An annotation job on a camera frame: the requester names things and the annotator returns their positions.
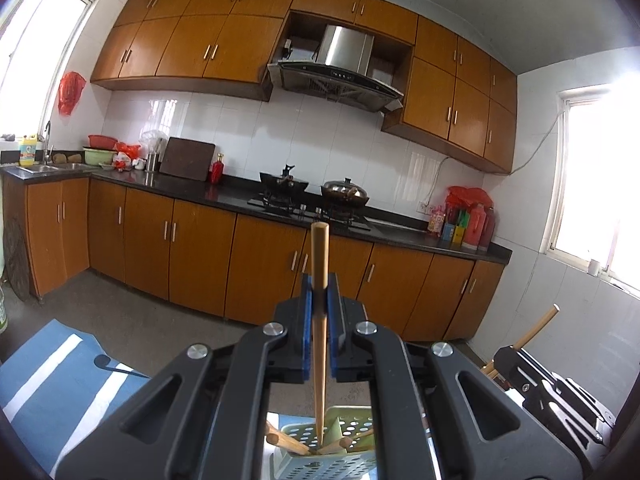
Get yellow detergent bottle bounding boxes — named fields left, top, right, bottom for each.
left=19, top=134, right=38, bottom=167

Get red plastic bag over bottles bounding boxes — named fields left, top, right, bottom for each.
left=446, top=186, right=493, bottom=211

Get steel kitchen sink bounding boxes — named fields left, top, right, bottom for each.
left=12, top=161, right=88, bottom=175

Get large side window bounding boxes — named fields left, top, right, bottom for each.
left=539, top=82, right=640, bottom=301

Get red oil jug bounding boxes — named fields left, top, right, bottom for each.
left=462, top=203, right=486, bottom=251

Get window above sink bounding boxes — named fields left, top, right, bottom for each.
left=0, top=0, right=101, bottom=146

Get dark wooden cutting board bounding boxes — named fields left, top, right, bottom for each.
left=160, top=136, right=217, bottom=182

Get steel range hood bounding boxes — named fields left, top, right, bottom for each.
left=266, top=24, right=405, bottom=115

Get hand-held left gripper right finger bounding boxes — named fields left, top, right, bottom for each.
left=325, top=274, right=586, bottom=480

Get blue white striped tablecloth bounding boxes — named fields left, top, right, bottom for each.
left=0, top=319, right=151, bottom=476

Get green perforated utensil holder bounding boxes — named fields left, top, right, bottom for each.
left=264, top=404, right=381, bottom=480

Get brown lower kitchen cabinets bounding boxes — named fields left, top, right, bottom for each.
left=2, top=175, right=506, bottom=343

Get black wok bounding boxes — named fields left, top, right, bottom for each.
left=259, top=163, right=308, bottom=196

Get covered utensil cup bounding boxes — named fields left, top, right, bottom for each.
left=140, top=129, right=168, bottom=173

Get white wall cable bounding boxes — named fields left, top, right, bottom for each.
left=431, top=115, right=561, bottom=208

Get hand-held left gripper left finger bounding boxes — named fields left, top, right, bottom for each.
left=56, top=274, right=313, bottom=480

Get brown upper kitchen cabinets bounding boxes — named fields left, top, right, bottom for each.
left=90, top=0, right=518, bottom=175

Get brown kitchen cabinets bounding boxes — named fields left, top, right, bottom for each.
left=2, top=175, right=506, bottom=343
left=90, top=0, right=518, bottom=175

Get red bag hanging on wall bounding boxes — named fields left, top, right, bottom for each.
left=57, top=71, right=87, bottom=117

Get black gas stove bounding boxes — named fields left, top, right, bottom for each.
left=247, top=192, right=373, bottom=233

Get dark round grate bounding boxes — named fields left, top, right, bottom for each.
left=4, top=217, right=28, bottom=302

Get dark pot with lid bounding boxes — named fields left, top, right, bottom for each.
left=320, top=176, right=371, bottom=208

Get green basin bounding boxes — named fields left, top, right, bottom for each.
left=83, top=147, right=117, bottom=166

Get black kitchen countertop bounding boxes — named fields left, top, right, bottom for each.
left=0, top=162, right=513, bottom=263

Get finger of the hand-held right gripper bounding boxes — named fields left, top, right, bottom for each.
left=521, top=390, right=610, bottom=462
left=492, top=344, right=615, bottom=427

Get pink labelled jar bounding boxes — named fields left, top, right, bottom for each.
left=427, top=205, right=447, bottom=237

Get dark sauce bottle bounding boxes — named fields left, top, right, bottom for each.
left=479, top=207, right=497, bottom=252

